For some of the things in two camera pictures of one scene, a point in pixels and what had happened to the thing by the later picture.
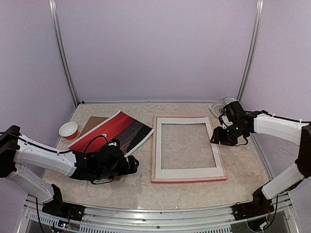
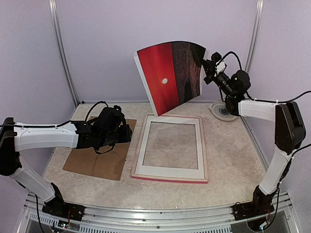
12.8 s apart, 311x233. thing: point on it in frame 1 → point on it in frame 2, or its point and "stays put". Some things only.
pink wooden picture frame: x=161 y=180 → x=141 y=144
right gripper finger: x=221 y=136 → x=210 y=75
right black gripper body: x=235 y=133 → x=228 y=89
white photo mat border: x=184 y=173 → x=171 y=171
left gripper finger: x=132 y=164 → x=127 y=133
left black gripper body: x=116 y=172 → x=111 y=138
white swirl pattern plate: x=217 y=108 stays put
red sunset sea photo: x=131 y=132 → x=172 y=73
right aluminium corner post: x=252 y=48 stays put
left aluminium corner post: x=53 y=10 stays put
